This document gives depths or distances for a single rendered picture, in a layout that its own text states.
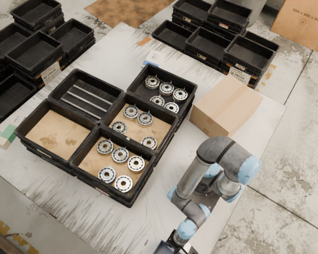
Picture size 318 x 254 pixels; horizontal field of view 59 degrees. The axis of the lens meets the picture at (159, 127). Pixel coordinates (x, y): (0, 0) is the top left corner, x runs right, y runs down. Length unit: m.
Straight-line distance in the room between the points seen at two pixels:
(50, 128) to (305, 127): 2.48
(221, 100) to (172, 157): 0.51
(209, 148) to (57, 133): 1.06
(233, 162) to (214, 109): 0.82
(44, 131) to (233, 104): 1.24
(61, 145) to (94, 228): 0.53
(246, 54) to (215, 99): 1.08
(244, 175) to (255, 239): 1.53
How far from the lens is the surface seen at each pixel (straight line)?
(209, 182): 1.54
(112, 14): 3.96
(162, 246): 1.71
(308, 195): 2.93
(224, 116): 1.87
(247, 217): 2.62
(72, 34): 3.14
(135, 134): 1.80
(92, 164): 1.73
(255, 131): 2.13
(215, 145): 1.13
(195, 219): 1.38
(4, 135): 2.06
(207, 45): 3.07
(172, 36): 3.26
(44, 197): 1.86
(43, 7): 3.35
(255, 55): 2.95
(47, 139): 1.87
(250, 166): 1.11
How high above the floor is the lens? 2.40
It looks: 59 degrees down
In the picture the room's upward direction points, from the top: 7 degrees clockwise
